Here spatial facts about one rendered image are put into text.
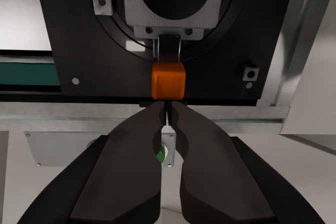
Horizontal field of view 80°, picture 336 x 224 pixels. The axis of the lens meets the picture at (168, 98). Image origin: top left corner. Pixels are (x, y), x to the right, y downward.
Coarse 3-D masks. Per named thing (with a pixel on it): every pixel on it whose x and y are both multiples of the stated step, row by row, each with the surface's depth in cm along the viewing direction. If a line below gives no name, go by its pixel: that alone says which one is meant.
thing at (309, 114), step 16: (320, 32) 32; (320, 48) 33; (320, 64) 35; (304, 80) 36; (320, 80) 36; (304, 96) 38; (320, 96) 38; (304, 112) 39; (320, 112) 39; (288, 128) 41; (304, 128) 41; (320, 128) 41
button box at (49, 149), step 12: (24, 132) 27; (36, 132) 28; (48, 132) 28; (60, 132) 28; (72, 132) 28; (84, 132) 28; (96, 132) 28; (108, 132) 28; (168, 132) 28; (36, 144) 28; (48, 144) 29; (60, 144) 29; (72, 144) 29; (84, 144) 29; (168, 144) 29; (36, 156) 30; (48, 156) 30; (60, 156) 30; (72, 156) 30; (168, 156) 30
